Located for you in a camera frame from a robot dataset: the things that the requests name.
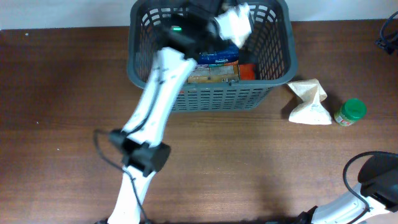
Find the beige snack bag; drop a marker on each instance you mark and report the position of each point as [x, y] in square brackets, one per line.
[235, 24]

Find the blue pasta box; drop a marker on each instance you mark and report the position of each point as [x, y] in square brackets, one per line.
[220, 58]

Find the orange spaghetti packet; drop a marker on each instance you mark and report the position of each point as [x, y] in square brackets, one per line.
[208, 76]

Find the grey plastic shopping basket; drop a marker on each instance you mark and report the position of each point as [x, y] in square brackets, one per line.
[270, 47]

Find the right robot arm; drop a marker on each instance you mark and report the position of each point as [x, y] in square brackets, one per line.
[374, 194]

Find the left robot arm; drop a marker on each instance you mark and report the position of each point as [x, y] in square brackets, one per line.
[182, 40]

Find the cream folded paper bag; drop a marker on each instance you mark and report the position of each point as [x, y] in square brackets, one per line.
[310, 110]

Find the green lid jar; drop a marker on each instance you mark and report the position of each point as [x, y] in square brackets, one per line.
[350, 112]

